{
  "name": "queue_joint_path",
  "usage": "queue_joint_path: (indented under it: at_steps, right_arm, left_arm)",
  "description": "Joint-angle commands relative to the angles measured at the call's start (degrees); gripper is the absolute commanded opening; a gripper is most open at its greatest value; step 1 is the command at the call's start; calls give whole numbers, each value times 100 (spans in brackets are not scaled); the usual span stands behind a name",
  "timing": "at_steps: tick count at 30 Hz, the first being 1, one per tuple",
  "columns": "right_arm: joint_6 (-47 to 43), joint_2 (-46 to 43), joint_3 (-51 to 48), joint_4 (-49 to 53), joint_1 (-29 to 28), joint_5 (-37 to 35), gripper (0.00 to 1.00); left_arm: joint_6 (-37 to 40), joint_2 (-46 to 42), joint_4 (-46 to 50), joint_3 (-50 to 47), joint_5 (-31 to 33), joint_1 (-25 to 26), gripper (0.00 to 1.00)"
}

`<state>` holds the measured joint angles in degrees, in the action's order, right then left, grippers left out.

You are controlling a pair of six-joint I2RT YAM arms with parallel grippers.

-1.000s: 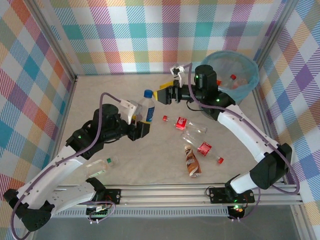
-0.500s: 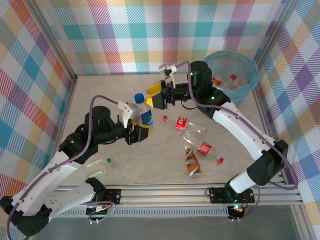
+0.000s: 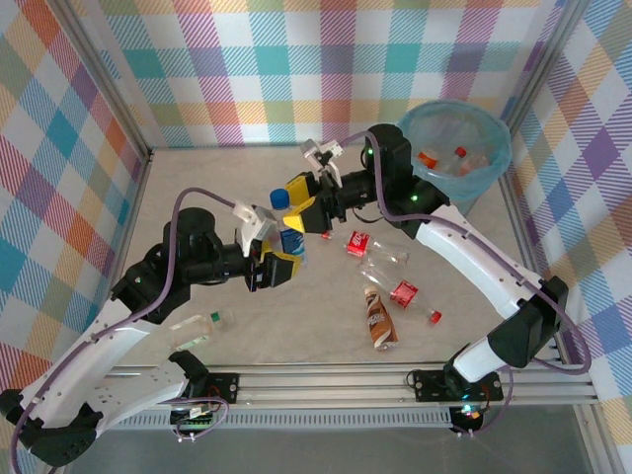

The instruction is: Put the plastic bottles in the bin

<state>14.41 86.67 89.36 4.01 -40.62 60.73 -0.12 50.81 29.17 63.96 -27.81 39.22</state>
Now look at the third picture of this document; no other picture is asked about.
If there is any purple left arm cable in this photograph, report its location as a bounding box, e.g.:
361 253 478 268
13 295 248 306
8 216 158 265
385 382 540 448
9 186 241 473

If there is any right controller board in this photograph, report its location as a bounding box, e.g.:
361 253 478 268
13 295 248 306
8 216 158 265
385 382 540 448
447 403 488 435

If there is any blue cap water bottle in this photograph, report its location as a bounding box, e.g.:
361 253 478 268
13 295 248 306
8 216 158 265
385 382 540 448
269 188 310 269

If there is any grey slotted cable duct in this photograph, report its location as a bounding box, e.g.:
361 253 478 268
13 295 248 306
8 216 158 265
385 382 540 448
103 413 453 431

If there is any brown chocolate milk bottle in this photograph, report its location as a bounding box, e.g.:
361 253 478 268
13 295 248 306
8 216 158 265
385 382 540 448
363 285 399 352

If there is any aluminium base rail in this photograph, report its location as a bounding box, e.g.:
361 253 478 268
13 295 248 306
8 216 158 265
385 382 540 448
106 363 601 411

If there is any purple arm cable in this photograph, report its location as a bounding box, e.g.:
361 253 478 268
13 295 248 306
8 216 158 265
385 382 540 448
9 186 241 473
339 130 593 438

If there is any left controller board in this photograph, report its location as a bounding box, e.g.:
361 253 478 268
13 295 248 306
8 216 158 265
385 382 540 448
170 405 221 432

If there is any aluminium corner post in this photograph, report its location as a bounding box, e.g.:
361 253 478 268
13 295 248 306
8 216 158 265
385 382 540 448
501 0 592 127
57 0 155 167

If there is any clear bottle green cap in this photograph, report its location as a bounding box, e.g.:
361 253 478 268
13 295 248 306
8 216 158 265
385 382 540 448
170 308 237 351

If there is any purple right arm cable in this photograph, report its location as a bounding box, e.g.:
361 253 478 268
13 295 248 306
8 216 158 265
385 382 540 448
339 130 593 438

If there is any waste bin with blue liner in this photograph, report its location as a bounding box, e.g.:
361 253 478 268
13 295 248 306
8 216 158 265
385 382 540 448
397 98 514 203

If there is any aluminium side rail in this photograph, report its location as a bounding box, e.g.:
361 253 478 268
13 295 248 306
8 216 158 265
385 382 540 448
498 175 569 366
113 150 155 282

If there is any clear cola bottle red label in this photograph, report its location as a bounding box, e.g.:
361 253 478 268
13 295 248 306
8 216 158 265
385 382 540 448
358 261 442 326
319 229 412 266

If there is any controller board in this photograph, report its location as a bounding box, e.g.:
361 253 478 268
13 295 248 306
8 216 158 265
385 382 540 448
447 403 488 435
170 405 221 432

